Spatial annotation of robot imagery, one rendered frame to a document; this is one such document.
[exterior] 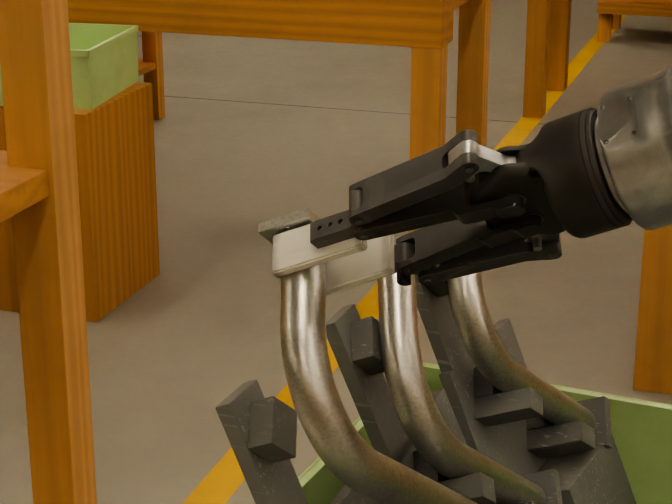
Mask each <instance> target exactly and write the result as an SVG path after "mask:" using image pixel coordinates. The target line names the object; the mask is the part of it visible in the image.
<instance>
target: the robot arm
mask: <svg viewBox="0 0 672 504"><path fill-rule="evenodd" d="M632 220H633V221H634V222H635V223H636V224H637V225H639V226H640V227H642V228H644V229H645V230H655V229H659V228H662V227H665V226H669V225H672V66H669V67H667V69H665V70H662V71H659V72H656V73H653V74H650V75H647V76H645V77H642V78H639V79H636V80H633V81H630V82H627V83H624V84H621V85H619V86H616V87H613V88H610V89H608V90H606V91H605V92H604V93H602V95H601V97H600V100H599V102H598V109H595V108H592V107H591V108H588V109H585V110H582V111H579V112H576V113H573V114H570V115H567V116H564V117H561V118H558V119H555V120H552V121H549V122H547V123H545V124H544V125H543V126H542V127H541V129H540V131H539V133H538V135H537V136H536V137H535V139H534V140H533V141H532V142H531V143H529V144H524V145H515V146H504V147H501V148H499V149H497V150H496V151H495V150H492V149H489V148H487V147H484V146H482V145H479V144H478V137H477V133H476V132H475V131H474V130H463V131H461V132H459V133H458V134H457V135H455V136H454V137H453V138H452V139H451V140H449V141H448V142H447V143H446V144H444V145H443V146H441V147H439V148H437V149H434V150H432V151H429V152H427V153H425V154H422V155H420V156H418V157H415V158H413V159H411V160H408V161H406V162H403V163H401V164H399V165H396V166H394V167H392V168H389V169H387V170H385V171H382V172H380V173H377V174H375V175H373V176H370V177H368V178H366V179H363V180H361V181H359V182H356V183H354V184H352V185H350V187H349V209H348V210H346V211H343V212H340V213H337V214H334V215H331V216H329V217H325V218H323V219H318V220H315V221H314V222H312V223H311V224H308V225H305V226H302V227H299V228H295V229H292V230H289V231H286V232H283V233H280V234H277V235H274V236H273V249H272V273H273V274H274V275H275V276H277V277H280V276H284V275H287V274H290V273H293V272H297V271H300V270H303V269H306V268H310V267H313V266H316V265H319V264H323V263H326V295H328V294H331V293H334V292H338V291H341V290H344V289H347V288H350V287H353V286H356V285H359V284H362V283H366V282H370V281H373V280H375V279H379V278H383V277H386V276H389V275H392V274H395V273H397V283H398V284H399V285H402V286H409V285H411V275H412V274H415V275H417V276H418V281H419V282H420V283H421V284H433V283H437V282H441V281H446V280H450V279H454V278H458V277H462V276H467V275H471V274H475V273H479V272H483V271H488V270H492V269H496V268H500V267H504V266H509V265H513V264H517V263H521V262H525V261H538V260H554V259H558V258H560V257H561V256H562V248H561V238H560V233H561V232H564V231H565V230H566V231H567V232H568V233H569V234H571V235H572V236H574V237H577V238H588V237H591V236H594V235H598V234H601V233H604V232H608V231H611V230H614V229H618V228H621V227H624V226H628V225H629V224H630V223H631V222H632ZM414 229H417V230H415V231H412V232H410V233H408V234H405V235H403V236H401V237H399V238H397V239H396V245H394V236H393V235H392V234H397V233H401V232H405V231H410V230H414ZM526 239H527V242H526V241H525V240H526ZM437 264H439V267H436V265H437Z"/></svg>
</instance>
